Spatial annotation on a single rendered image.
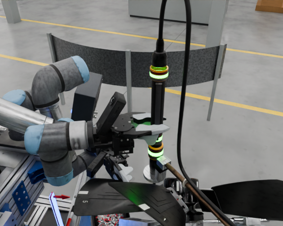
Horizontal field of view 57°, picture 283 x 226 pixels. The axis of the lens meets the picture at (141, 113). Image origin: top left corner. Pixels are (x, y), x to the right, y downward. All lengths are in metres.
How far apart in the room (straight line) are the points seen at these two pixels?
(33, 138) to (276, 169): 2.55
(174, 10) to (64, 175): 6.47
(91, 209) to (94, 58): 2.12
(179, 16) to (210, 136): 4.46
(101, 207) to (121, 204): 0.06
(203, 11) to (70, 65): 5.95
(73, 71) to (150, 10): 6.27
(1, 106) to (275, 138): 2.94
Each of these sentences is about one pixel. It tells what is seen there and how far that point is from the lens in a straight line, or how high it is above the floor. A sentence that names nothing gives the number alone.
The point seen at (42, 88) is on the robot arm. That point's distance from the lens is 1.01.
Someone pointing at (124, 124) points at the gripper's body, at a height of 1.52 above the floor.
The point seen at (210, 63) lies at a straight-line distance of 2.91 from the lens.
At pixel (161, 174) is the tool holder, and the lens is 0.80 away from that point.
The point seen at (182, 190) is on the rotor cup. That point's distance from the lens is 0.88.
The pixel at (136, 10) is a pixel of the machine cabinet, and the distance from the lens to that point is 7.40.
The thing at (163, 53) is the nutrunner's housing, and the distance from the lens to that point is 0.60.
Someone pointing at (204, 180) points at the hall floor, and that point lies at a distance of 2.60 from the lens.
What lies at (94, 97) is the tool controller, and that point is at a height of 1.23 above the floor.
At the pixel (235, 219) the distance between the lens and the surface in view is 1.03.
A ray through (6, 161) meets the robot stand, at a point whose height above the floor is 0.95.
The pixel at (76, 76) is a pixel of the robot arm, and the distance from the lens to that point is 1.06.
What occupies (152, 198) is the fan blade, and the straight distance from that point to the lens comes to 0.69.
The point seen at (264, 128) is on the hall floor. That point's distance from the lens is 3.44.
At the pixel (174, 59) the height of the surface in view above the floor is 0.87.
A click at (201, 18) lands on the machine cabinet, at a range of 6.90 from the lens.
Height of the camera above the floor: 1.93
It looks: 35 degrees down
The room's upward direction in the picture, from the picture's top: straight up
